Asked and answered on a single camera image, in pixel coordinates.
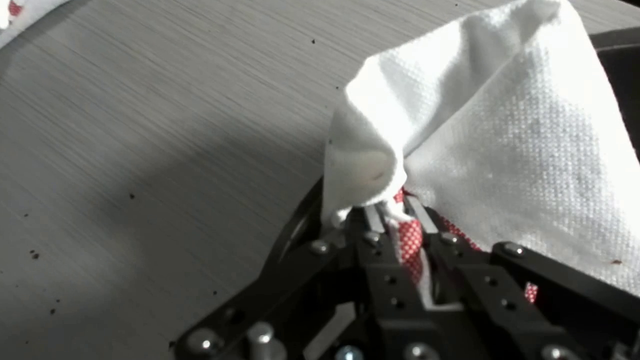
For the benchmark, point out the white towel red stripes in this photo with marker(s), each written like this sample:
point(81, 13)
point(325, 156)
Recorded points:
point(507, 120)
point(20, 13)

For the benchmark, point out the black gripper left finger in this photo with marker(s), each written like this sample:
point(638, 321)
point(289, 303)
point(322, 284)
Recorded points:
point(380, 287)

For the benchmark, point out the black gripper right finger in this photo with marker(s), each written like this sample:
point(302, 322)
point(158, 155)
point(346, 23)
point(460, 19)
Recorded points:
point(521, 292)

